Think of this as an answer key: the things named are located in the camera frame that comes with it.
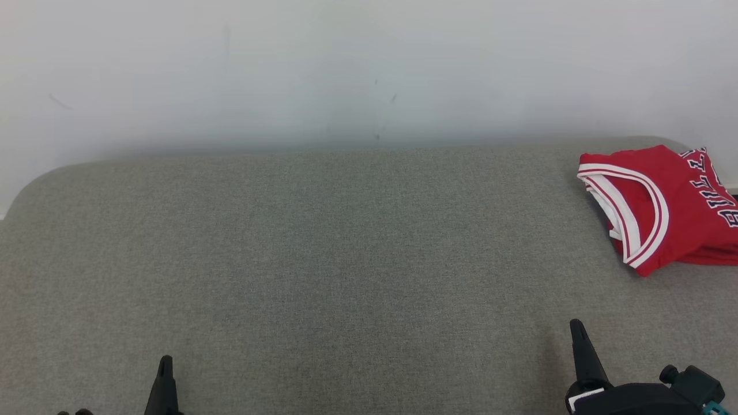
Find red and white Bulls jersey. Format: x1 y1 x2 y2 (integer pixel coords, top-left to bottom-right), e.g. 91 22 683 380
577 144 738 277

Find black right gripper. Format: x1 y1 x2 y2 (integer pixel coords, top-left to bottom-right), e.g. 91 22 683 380
565 319 701 415

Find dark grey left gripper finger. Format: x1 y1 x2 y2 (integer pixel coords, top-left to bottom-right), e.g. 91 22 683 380
144 355 184 415

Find red Bulls basketball shorts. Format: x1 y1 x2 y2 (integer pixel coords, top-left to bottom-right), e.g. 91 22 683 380
672 248 738 267

